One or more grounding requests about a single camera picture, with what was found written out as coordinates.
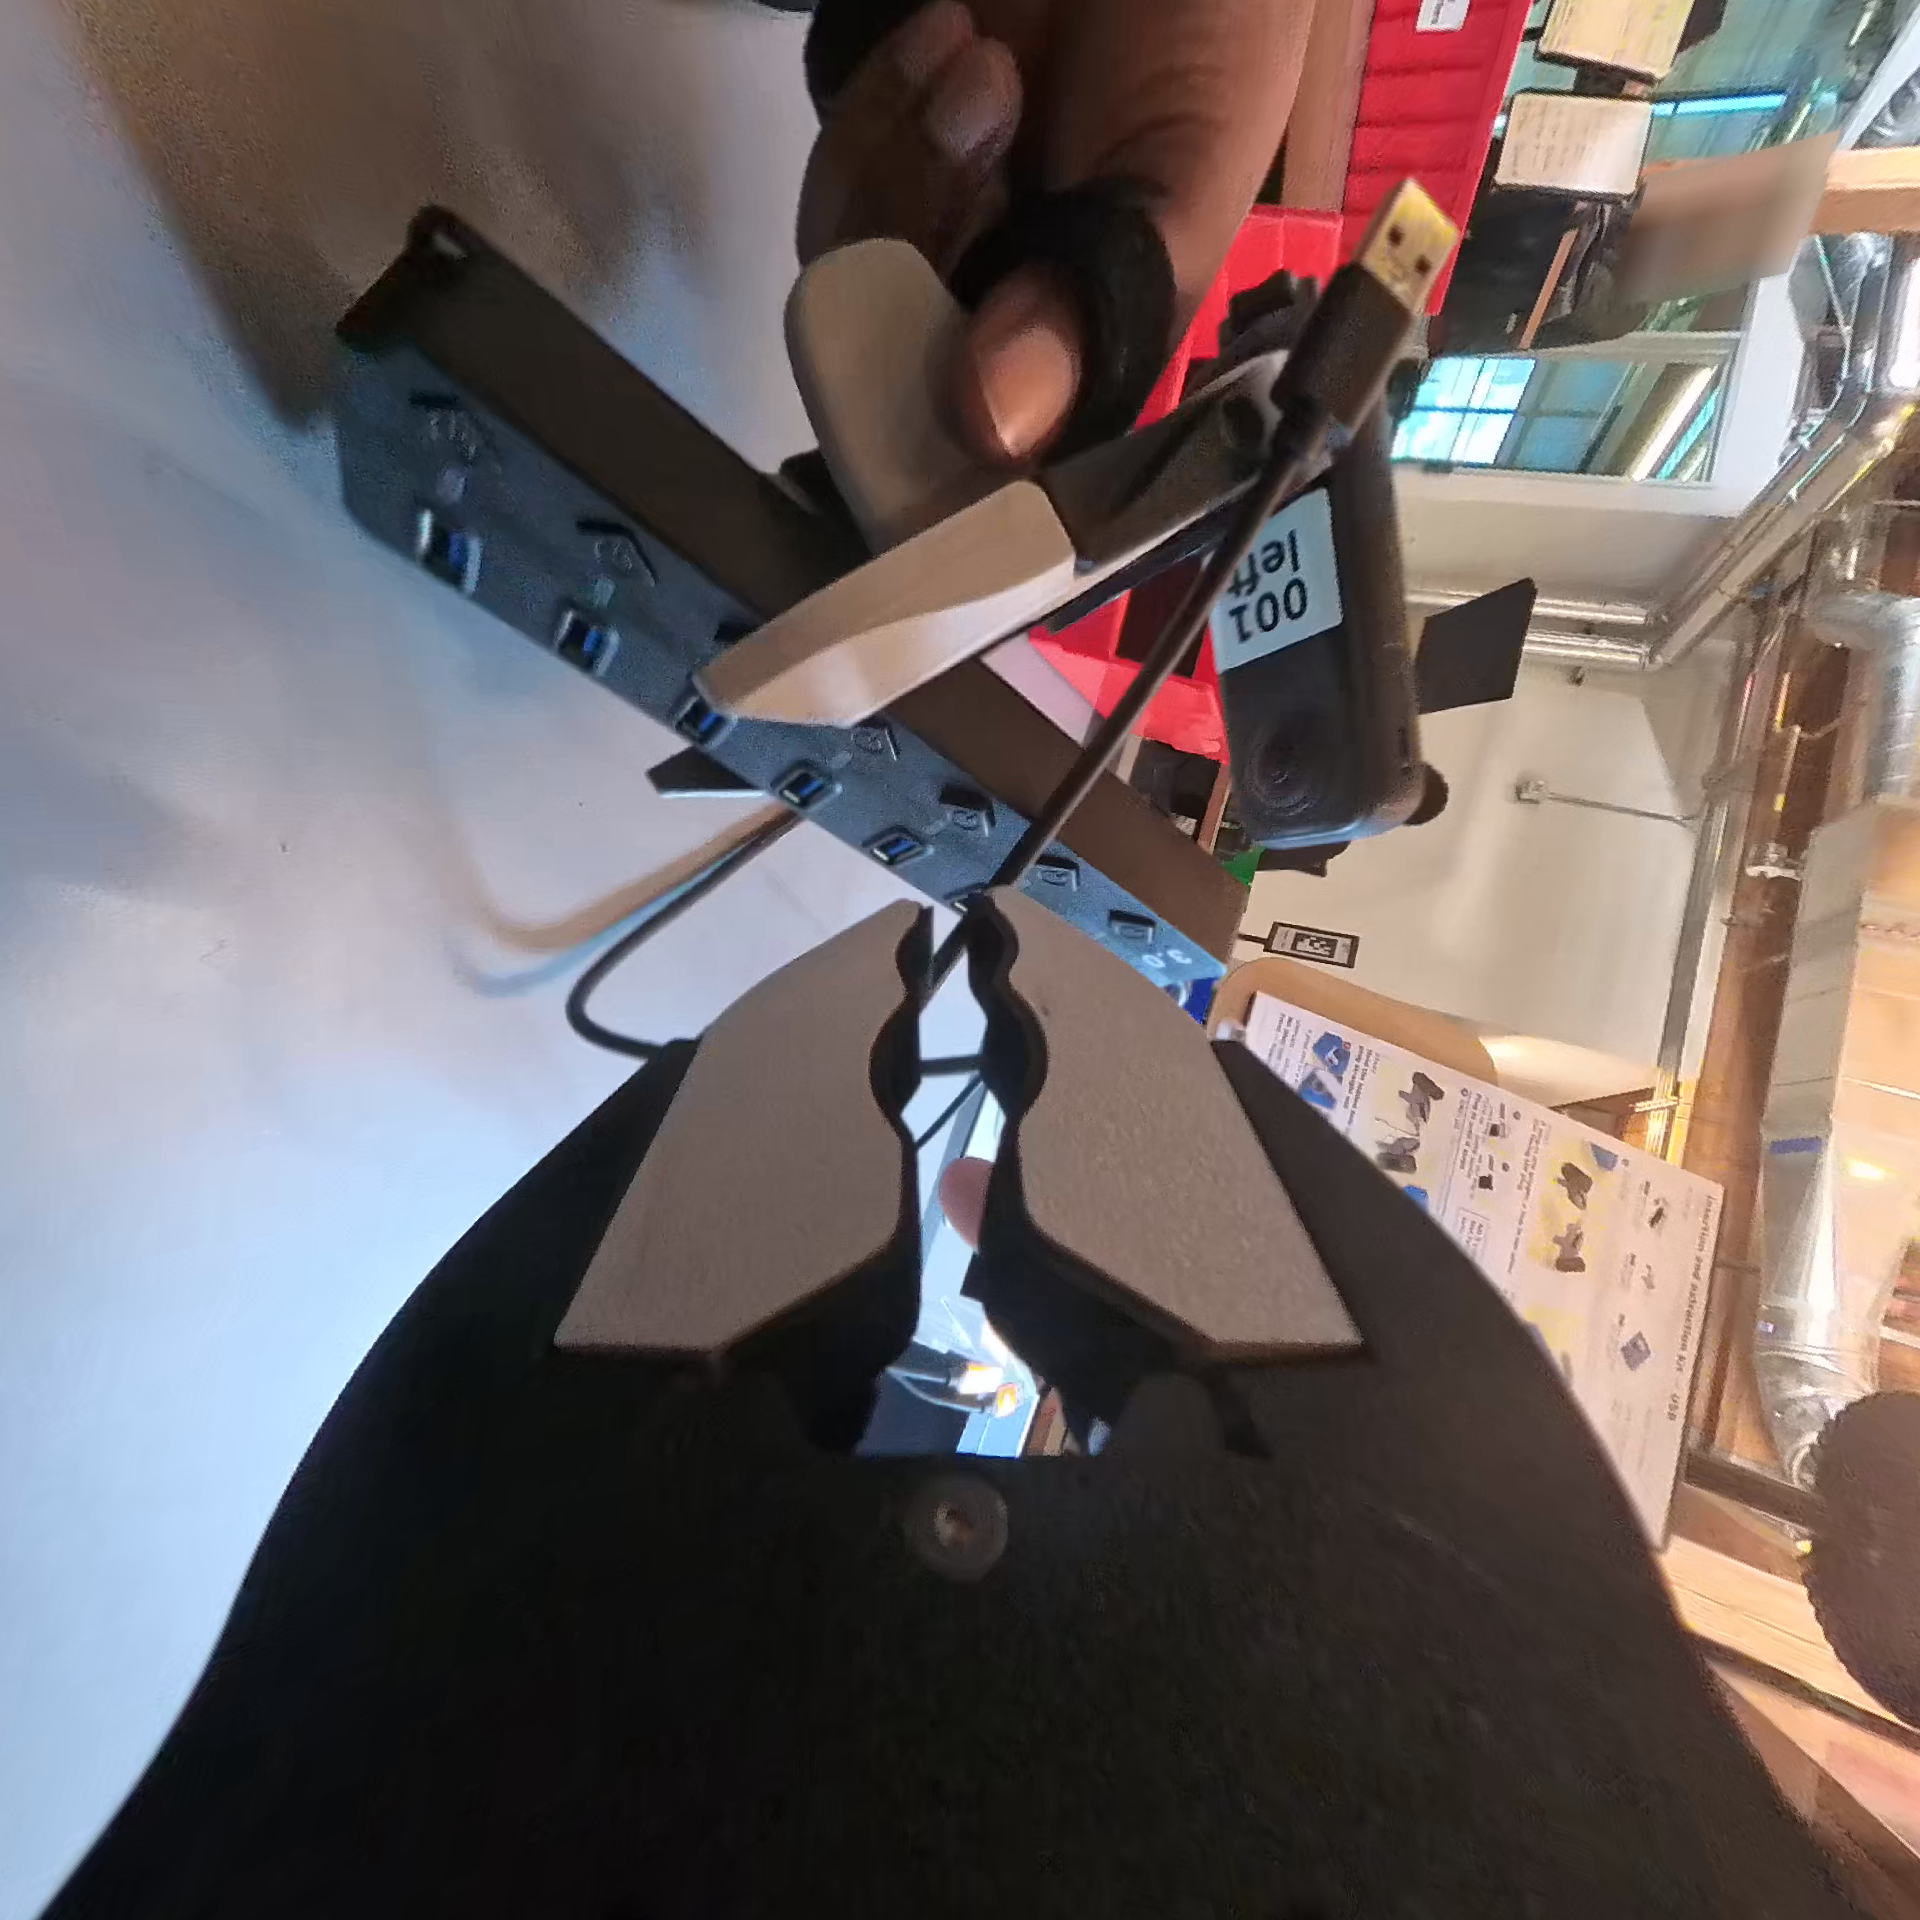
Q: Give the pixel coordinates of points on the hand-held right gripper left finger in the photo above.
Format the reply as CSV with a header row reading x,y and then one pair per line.
x,y
752,1184

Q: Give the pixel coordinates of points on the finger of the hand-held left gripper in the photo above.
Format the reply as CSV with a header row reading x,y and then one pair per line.
x,y
898,632

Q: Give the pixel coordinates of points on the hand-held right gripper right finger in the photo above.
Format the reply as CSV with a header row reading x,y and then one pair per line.
x,y
1172,1184

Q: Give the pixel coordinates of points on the person's right hand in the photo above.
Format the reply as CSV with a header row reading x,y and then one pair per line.
x,y
969,1199

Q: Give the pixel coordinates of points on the person's left hand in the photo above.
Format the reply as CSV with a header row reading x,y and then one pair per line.
x,y
1122,91

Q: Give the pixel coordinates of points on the cardboard box black flap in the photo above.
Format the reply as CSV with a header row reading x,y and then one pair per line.
x,y
1478,645

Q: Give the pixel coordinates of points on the window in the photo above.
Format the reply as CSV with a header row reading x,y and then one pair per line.
x,y
1559,414

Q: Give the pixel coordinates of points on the white instruction poster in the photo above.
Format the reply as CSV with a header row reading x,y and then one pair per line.
x,y
1577,1273

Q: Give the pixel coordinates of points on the black rubber wheel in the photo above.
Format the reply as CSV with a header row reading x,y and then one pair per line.
x,y
1875,1560

